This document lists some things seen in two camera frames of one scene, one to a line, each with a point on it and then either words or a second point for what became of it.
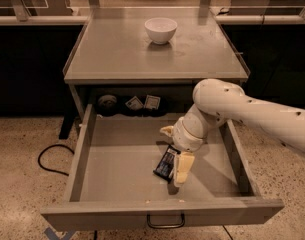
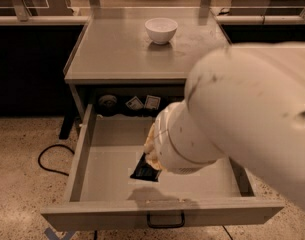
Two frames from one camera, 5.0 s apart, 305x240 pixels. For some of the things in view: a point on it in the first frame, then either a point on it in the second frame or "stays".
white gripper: [186, 138] to [166, 144]
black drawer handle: [173, 226] stays
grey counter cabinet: [150, 60] stays
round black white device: [107, 105] stays
